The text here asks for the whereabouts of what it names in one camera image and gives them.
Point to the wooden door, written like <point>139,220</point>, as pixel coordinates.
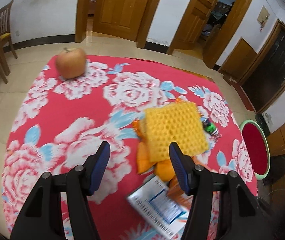
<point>192,23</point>
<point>120,18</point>

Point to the red bin green rim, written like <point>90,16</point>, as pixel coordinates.
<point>257,148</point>

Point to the red floral tablecloth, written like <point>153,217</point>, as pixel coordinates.
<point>61,122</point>

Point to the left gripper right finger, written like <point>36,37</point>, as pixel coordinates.
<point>183,166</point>

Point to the orange peel pieces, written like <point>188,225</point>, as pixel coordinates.
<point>164,169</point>

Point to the green white keychain toy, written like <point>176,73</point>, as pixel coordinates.
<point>210,128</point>

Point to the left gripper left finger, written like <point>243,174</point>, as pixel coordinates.
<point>95,167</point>

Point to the far wooden chair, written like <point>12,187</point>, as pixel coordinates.
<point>5,35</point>

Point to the low wooden cabinet panel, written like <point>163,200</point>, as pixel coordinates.
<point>239,61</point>

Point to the middle wooden door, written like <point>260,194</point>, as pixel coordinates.
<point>192,23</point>

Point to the white blue medicine box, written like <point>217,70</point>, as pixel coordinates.
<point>163,217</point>

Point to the brownish apple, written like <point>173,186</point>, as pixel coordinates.
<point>71,63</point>

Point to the yellow foam fruit net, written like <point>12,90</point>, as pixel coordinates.
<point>176,122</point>

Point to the left wooden door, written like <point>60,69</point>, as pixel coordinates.
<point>120,18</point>

